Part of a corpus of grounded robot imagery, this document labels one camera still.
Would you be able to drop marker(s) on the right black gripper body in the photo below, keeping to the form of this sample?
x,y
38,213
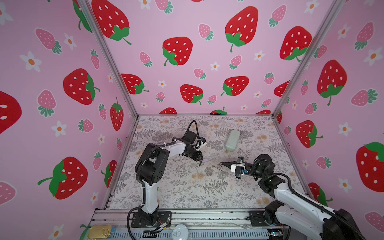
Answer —
x,y
250,169

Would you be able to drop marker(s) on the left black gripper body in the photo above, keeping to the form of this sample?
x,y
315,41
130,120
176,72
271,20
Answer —
x,y
193,153

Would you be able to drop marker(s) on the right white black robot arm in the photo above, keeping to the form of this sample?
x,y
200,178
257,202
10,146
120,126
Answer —
x,y
293,209

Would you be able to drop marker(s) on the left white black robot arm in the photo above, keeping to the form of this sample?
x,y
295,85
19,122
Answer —
x,y
150,169

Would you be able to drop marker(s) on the pale green glasses case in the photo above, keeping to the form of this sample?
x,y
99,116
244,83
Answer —
x,y
232,140

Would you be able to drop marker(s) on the white round device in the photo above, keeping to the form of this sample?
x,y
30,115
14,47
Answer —
x,y
180,232

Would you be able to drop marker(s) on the gold tin can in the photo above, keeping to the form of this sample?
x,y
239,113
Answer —
x,y
100,232

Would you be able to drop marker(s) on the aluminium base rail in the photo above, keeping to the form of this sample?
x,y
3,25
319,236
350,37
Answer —
x,y
203,224

